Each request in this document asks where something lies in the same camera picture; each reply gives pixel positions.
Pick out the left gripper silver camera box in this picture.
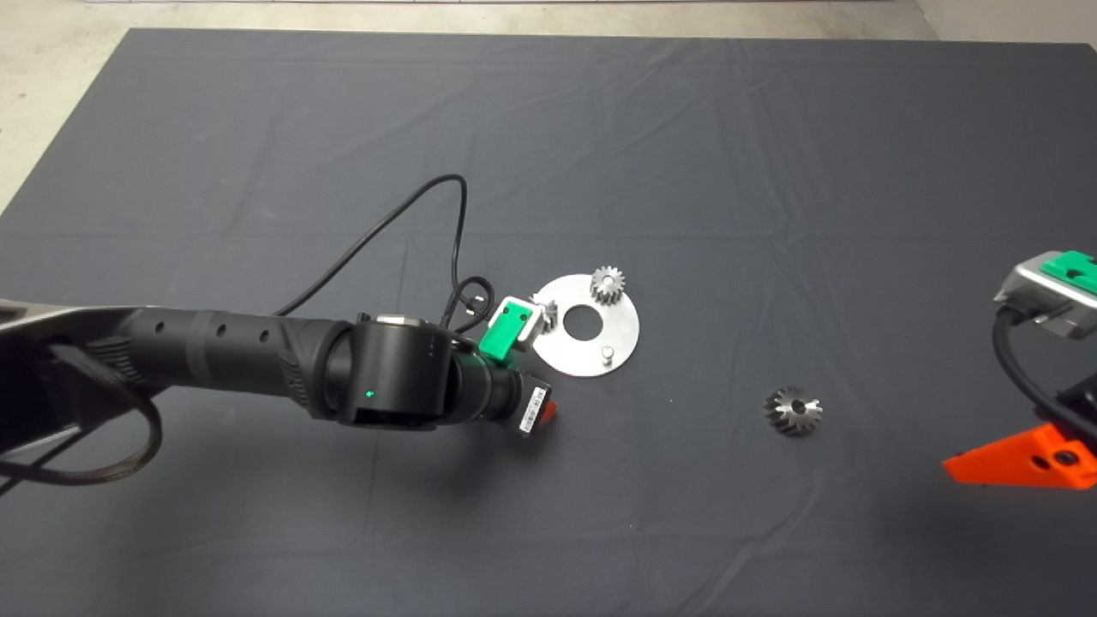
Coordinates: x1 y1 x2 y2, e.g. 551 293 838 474
499 296 549 348

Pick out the gripper green camera mount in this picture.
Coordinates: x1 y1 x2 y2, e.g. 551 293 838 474
478 300 534 361
1037 250 1097 301

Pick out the right gripper green camera mount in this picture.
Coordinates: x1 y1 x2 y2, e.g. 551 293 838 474
1037 250 1097 301

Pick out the right camera thick black cable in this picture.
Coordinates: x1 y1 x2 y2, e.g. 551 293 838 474
992 307 1097 425

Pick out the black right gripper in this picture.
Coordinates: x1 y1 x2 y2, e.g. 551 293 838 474
943 370 1097 491

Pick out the right gripper silver camera box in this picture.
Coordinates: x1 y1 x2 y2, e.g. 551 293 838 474
993 253 1097 341

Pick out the dark grey table cloth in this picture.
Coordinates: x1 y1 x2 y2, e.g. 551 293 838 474
0 26 1097 617

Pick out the left gripper green camera mount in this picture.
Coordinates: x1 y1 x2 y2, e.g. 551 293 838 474
478 300 534 361

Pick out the left arm braided black cable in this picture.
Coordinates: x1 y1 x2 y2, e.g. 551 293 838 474
0 343 164 487

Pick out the gripper silver camera box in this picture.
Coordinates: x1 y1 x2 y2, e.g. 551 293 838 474
499 296 549 348
993 253 1097 341

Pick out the large steel gear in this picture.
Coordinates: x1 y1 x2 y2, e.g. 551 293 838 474
763 386 824 438

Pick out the round metal plate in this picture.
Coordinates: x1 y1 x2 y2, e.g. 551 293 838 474
523 274 641 378

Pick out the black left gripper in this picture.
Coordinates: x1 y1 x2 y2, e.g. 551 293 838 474
446 347 560 438

